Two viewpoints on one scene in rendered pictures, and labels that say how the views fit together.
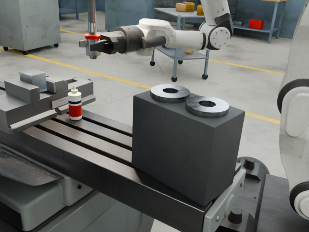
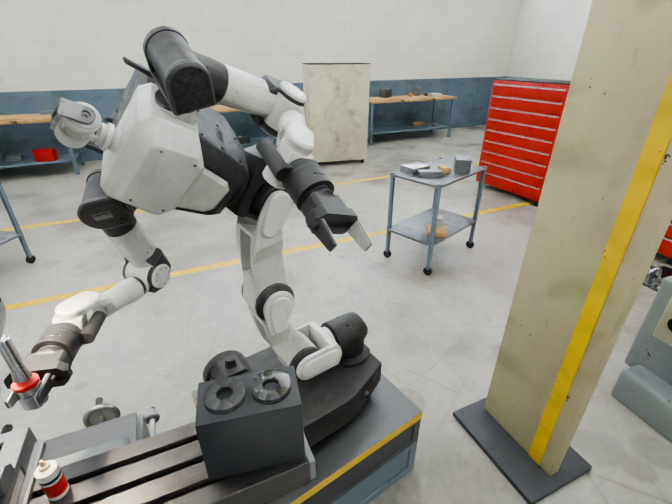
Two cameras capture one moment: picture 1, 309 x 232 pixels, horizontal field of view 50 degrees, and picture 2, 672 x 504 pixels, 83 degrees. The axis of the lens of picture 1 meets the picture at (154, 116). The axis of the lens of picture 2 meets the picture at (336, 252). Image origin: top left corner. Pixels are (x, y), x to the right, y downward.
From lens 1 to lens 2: 0.54 m
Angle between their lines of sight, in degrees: 50
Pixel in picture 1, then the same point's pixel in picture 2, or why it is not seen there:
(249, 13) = (23, 140)
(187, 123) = (273, 414)
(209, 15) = (138, 259)
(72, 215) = not seen: outside the picture
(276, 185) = (260, 363)
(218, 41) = (161, 280)
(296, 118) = (280, 319)
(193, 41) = (133, 295)
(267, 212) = not seen: hidden behind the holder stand
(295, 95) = (273, 303)
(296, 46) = (256, 265)
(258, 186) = not seen: hidden behind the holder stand
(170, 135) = (256, 432)
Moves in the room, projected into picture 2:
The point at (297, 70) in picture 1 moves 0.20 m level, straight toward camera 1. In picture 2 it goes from (263, 282) to (291, 314)
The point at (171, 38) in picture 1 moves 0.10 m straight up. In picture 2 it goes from (109, 307) to (99, 277)
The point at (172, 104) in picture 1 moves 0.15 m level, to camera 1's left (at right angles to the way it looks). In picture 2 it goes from (241, 406) to (181, 462)
